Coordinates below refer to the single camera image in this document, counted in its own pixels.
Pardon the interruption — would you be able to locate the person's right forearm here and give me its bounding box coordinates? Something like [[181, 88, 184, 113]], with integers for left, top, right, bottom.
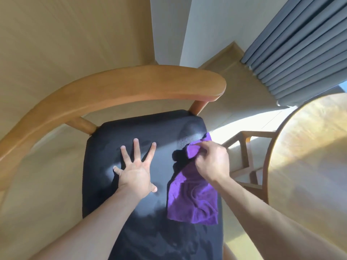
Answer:
[[213, 174, 347, 260]]

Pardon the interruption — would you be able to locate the round wooden table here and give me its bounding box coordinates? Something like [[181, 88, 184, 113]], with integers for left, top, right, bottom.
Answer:
[[222, 92, 347, 247]]

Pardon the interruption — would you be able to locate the person's left forearm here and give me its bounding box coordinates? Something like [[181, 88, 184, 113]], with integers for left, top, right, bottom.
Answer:
[[28, 186, 143, 260]]

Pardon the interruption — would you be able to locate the person's right hand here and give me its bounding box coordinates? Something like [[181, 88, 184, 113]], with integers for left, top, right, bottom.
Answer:
[[191, 142, 231, 185]]

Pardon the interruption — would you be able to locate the person's left hand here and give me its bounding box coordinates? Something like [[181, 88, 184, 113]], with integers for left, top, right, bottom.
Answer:
[[112, 138, 158, 199]]

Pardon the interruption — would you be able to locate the grey pleated curtain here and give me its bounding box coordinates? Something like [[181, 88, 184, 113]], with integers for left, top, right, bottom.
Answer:
[[240, 0, 347, 107]]

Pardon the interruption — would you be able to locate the wooden chair with black seat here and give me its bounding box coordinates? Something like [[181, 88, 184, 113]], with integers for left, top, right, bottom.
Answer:
[[0, 65, 239, 260]]

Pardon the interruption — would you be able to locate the purple microfibre cloth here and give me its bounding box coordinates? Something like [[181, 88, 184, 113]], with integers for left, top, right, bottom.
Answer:
[[167, 131, 219, 226]]

